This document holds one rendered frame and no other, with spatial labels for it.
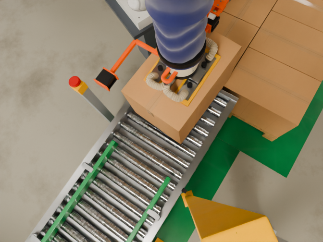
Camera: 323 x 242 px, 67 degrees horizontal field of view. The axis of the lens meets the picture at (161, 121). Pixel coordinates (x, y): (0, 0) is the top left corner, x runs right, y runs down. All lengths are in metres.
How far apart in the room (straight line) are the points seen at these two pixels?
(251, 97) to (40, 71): 2.21
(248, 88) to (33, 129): 2.09
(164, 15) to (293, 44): 1.54
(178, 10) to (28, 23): 2.80
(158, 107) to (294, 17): 1.50
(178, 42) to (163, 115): 0.46
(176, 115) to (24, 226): 1.90
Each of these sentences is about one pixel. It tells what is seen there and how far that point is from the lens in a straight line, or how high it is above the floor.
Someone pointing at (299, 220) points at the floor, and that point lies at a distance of 2.49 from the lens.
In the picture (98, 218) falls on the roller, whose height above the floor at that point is 0.55.
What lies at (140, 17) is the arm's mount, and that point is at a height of 0.83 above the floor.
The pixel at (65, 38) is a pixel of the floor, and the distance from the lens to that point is 3.12.
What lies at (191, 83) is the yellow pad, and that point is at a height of 1.11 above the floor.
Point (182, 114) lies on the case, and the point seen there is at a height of 1.06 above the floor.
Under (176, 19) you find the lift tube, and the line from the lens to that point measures 0.85.
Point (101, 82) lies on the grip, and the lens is 1.26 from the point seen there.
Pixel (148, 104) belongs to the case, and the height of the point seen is 1.06.
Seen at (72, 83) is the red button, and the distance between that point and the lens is 1.53.
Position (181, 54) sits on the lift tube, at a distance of 1.05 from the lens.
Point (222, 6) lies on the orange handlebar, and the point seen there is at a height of 1.22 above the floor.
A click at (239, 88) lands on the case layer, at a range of 1.95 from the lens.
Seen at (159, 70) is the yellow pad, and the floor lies 1.10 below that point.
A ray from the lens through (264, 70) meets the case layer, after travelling 2.06.
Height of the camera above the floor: 2.29
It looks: 73 degrees down
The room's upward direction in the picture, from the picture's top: 17 degrees counter-clockwise
